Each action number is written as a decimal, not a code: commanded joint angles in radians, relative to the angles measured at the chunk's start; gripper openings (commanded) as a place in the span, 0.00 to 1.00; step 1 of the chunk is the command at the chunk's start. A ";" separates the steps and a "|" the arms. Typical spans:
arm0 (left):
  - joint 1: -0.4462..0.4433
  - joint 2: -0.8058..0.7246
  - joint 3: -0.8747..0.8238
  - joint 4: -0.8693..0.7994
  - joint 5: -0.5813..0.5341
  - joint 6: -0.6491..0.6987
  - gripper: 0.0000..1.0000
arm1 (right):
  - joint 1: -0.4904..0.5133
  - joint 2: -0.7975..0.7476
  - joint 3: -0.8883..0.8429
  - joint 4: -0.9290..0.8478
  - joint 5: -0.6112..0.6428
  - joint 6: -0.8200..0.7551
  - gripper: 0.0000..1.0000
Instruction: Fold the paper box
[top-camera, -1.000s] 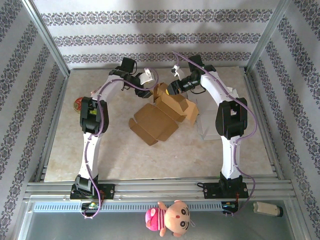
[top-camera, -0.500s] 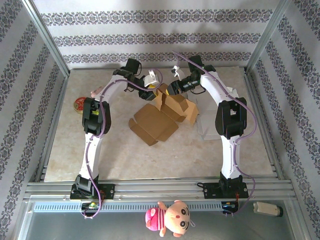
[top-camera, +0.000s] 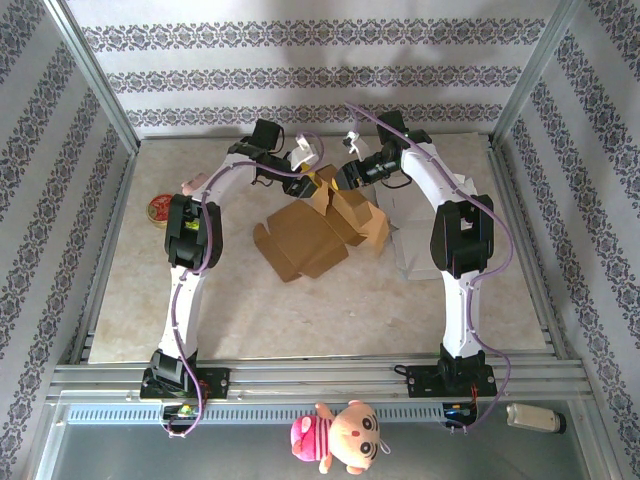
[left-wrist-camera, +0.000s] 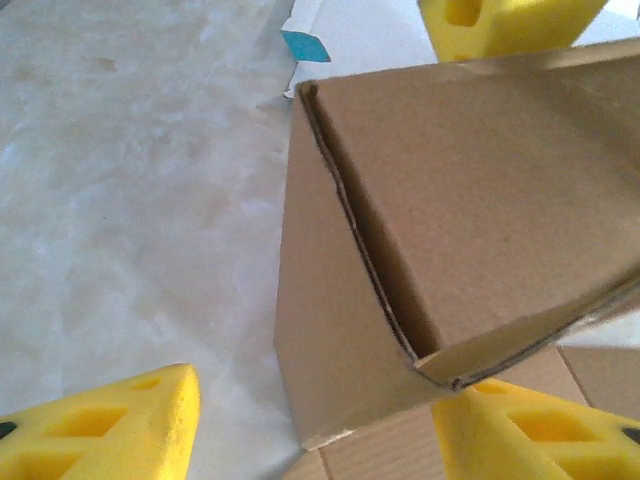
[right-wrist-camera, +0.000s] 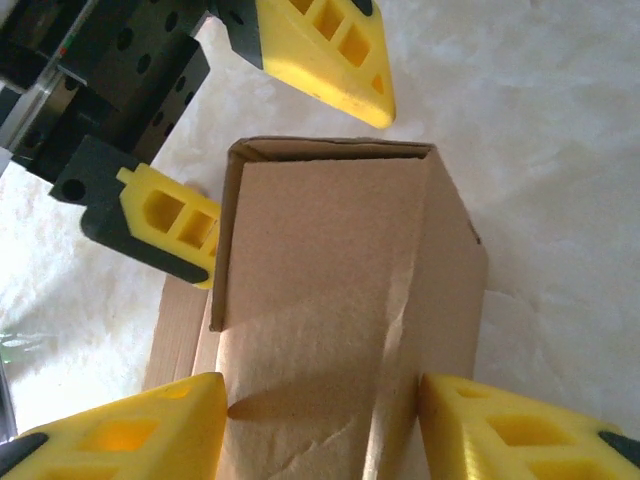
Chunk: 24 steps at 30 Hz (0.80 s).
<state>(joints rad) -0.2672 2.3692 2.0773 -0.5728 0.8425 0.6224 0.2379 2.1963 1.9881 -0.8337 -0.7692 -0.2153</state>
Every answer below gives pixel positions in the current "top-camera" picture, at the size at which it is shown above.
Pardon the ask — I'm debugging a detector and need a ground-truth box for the small circuit board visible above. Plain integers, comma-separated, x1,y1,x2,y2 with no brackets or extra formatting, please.
442,402,479,421
162,403,206,421

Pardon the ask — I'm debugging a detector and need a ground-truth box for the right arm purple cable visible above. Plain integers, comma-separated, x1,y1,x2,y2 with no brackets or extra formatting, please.
344,102,515,435

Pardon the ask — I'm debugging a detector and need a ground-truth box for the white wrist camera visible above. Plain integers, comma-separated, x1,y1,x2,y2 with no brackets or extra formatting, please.
342,129,371,157
288,130,321,174

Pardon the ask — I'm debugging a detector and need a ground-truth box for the aluminium side rail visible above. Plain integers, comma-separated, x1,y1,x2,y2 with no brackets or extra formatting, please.
487,142,571,360
68,149,139,365

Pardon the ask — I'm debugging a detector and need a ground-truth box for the aluminium frame post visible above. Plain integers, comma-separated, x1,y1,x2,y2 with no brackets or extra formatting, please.
489,0,586,149
43,0,141,156

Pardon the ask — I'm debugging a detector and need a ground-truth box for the pink plush doll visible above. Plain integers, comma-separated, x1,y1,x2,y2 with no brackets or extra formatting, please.
289,399,392,476

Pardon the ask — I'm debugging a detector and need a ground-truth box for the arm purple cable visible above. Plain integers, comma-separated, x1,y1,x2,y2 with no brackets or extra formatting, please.
344,102,515,435
159,130,326,440

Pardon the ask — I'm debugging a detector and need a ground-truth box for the red round tin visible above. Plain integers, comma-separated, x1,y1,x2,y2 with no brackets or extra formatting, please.
146,194,175,230

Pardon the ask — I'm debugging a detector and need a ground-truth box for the aluminium mounting rail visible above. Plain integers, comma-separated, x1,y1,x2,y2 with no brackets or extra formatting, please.
47,354,599,401

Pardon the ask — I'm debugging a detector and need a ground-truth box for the small pink box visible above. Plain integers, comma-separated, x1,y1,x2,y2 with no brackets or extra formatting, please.
180,172,211,197

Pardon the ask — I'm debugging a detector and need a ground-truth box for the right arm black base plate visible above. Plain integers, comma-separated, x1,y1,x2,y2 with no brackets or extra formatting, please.
394,363,499,400

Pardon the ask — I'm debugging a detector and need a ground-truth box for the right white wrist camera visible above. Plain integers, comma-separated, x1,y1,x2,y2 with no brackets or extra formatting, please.
342,129,371,157

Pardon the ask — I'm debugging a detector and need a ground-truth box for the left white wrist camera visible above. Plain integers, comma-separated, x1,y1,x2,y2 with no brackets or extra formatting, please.
288,130,321,174

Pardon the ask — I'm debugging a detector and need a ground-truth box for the brown cardboard box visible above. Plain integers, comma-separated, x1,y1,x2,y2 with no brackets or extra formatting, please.
252,164,391,284

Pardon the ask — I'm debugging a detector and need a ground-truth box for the white and teal paper box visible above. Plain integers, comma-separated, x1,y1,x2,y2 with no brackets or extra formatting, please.
372,172,484,281

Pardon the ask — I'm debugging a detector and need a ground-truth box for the slotted grey cable tray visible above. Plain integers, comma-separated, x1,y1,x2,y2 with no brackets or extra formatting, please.
64,402,481,426

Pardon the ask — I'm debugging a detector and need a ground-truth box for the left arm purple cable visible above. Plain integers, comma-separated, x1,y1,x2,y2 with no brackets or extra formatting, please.
159,130,326,440

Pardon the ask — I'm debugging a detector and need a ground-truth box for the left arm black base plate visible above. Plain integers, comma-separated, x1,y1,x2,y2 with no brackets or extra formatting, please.
138,366,232,401

